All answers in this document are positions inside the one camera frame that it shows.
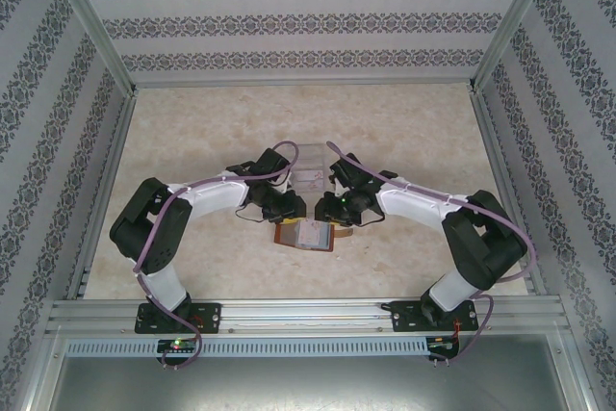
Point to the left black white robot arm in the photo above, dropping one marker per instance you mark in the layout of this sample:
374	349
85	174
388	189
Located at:
159	238

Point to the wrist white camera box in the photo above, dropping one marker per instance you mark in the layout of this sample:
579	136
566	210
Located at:
284	186
332	183

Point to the grey metal panel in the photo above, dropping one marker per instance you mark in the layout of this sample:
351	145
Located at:
308	384

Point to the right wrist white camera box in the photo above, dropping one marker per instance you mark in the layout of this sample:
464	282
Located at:
332	183

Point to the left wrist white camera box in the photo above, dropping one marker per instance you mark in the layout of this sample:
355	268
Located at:
284	186

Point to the aluminium mounting rail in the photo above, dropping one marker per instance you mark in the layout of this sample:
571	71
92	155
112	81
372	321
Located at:
298	317

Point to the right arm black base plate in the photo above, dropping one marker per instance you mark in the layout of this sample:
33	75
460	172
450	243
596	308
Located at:
404	317

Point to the aluminium side rail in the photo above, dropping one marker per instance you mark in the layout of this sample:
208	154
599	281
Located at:
505	165
103	165

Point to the brown leather card holder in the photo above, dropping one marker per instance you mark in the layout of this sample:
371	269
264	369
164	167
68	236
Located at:
286	236

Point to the blue and pink card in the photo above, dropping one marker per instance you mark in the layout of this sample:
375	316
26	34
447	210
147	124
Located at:
313	238

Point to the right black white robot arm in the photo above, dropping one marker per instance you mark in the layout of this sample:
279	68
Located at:
481	247

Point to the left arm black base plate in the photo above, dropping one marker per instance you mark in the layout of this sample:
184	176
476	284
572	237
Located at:
212	317

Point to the pink floral white card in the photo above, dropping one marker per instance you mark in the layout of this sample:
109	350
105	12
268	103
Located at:
310	180

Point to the clear acrylic card box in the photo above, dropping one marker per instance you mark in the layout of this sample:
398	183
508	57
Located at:
310	156

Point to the aluminium frame post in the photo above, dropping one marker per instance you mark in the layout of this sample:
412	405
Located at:
91	21
515	21

